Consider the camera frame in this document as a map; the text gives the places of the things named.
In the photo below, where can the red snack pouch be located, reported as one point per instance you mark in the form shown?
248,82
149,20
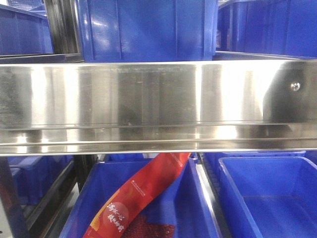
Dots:
115,216

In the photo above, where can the blue crate with red pouch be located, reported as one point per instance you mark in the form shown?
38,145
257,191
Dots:
181,211

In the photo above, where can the blue crate upper centre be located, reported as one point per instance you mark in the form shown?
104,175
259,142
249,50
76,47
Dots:
147,30

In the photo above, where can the blue crate lower left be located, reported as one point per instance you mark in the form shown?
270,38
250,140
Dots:
33,175

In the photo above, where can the empty blue crate lower right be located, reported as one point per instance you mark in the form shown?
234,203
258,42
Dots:
265,195

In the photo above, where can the blue crate upper right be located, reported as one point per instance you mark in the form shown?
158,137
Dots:
276,27

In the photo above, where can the blue crate upper left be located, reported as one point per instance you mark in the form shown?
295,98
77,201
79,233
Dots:
23,32

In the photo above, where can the stainless steel rack frame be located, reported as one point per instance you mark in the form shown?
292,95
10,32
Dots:
57,104

